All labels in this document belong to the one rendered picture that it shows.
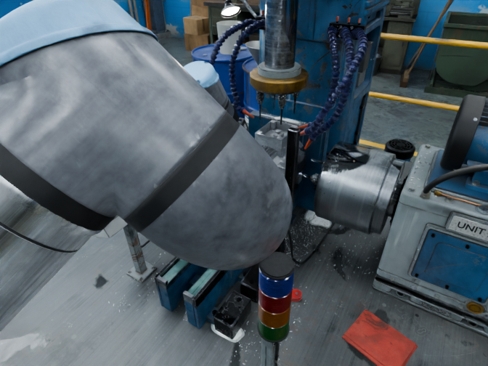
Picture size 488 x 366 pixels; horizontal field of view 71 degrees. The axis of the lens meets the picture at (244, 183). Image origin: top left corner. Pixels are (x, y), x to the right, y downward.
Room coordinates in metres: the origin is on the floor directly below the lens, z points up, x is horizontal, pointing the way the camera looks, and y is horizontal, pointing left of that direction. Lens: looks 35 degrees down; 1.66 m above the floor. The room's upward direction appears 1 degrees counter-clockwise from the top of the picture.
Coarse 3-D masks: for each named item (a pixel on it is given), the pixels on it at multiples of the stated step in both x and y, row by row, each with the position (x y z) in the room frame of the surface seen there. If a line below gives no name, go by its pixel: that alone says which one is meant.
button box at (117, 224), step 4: (116, 216) 0.69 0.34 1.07; (112, 220) 0.68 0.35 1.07; (116, 220) 0.69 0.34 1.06; (120, 220) 0.69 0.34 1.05; (108, 224) 0.67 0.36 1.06; (112, 224) 0.67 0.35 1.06; (116, 224) 0.68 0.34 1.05; (120, 224) 0.69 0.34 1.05; (124, 224) 0.69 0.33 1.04; (108, 228) 0.66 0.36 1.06; (112, 228) 0.67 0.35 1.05; (116, 228) 0.68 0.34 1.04; (120, 228) 0.68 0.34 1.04; (100, 232) 0.67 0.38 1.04; (104, 232) 0.66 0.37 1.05; (108, 232) 0.66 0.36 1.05; (112, 232) 0.66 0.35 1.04; (116, 232) 0.67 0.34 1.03; (96, 236) 0.68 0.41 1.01; (100, 236) 0.67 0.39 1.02; (104, 236) 0.66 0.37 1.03; (108, 236) 0.65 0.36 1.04; (112, 236) 0.66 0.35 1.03
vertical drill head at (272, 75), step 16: (272, 0) 1.00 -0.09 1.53; (288, 0) 1.00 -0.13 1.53; (272, 16) 1.00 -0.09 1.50; (288, 16) 1.00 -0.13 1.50; (272, 32) 1.00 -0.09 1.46; (288, 32) 1.00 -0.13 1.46; (272, 48) 1.00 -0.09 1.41; (288, 48) 1.00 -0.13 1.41; (272, 64) 1.00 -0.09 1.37; (288, 64) 1.00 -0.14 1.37; (256, 80) 0.98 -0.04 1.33; (272, 80) 0.97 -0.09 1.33; (288, 80) 0.97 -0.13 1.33; (304, 80) 0.98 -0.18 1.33; (256, 96) 1.02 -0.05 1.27
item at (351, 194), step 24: (336, 144) 0.89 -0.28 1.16; (336, 168) 0.80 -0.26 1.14; (360, 168) 0.78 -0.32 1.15; (384, 168) 0.76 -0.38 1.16; (336, 192) 0.76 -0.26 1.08; (360, 192) 0.73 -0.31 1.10; (384, 192) 0.72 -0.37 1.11; (336, 216) 0.75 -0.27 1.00; (360, 216) 0.71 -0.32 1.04; (384, 216) 0.71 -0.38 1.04
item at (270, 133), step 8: (272, 120) 1.11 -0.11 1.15; (264, 128) 1.06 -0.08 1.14; (272, 128) 1.09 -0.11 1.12; (280, 128) 1.09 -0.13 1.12; (288, 128) 1.07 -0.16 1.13; (296, 128) 1.05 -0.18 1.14; (256, 136) 1.01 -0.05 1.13; (264, 136) 0.99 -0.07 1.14; (272, 136) 1.02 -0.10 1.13; (280, 136) 1.02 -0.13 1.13; (264, 144) 0.99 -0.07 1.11; (272, 144) 0.98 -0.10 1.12; (280, 144) 0.96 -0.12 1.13; (280, 152) 0.96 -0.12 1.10
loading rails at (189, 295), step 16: (160, 272) 0.62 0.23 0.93; (176, 272) 0.63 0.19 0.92; (192, 272) 0.67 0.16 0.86; (208, 272) 0.63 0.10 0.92; (224, 272) 0.63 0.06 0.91; (240, 272) 0.70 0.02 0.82; (160, 288) 0.60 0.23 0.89; (176, 288) 0.61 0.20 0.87; (192, 288) 0.57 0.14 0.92; (208, 288) 0.57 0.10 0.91; (224, 288) 0.63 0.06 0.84; (176, 304) 0.60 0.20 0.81; (192, 304) 0.54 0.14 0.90; (208, 304) 0.57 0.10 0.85; (192, 320) 0.54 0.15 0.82; (208, 320) 0.55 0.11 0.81
